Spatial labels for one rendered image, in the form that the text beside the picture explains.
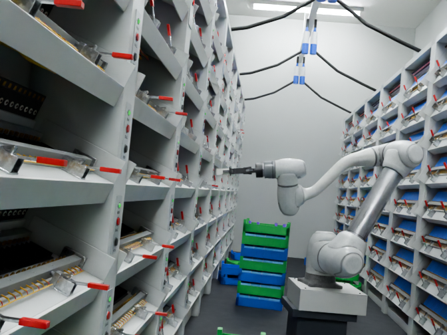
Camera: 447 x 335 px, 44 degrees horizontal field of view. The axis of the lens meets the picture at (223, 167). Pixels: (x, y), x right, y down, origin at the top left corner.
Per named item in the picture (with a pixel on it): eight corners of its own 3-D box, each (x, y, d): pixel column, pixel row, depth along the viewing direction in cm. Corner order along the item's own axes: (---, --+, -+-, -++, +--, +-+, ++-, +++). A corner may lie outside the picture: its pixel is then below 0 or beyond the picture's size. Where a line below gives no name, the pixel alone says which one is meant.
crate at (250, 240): (288, 246, 378) (289, 234, 378) (287, 248, 358) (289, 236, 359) (244, 240, 383) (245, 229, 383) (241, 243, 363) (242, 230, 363)
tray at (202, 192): (206, 196, 322) (214, 181, 322) (193, 197, 262) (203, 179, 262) (175, 180, 324) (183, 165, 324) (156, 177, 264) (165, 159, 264)
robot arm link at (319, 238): (327, 271, 296) (332, 230, 297) (344, 278, 278) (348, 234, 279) (299, 270, 291) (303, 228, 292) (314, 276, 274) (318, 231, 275)
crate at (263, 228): (289, 234, 378) (291, 222, 379) (289, 236, 359) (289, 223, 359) (245, 229, 383) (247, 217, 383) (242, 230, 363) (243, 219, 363)
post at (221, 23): (199, 313, 329) (228, 16, 336) (197, 316, 320) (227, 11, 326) (165, 309, 330) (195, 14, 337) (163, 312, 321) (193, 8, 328)
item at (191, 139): (195, 154, 253) (209, 127, 253) (174, 141, 193) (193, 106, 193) (156, 133, 255) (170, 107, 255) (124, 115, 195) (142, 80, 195)
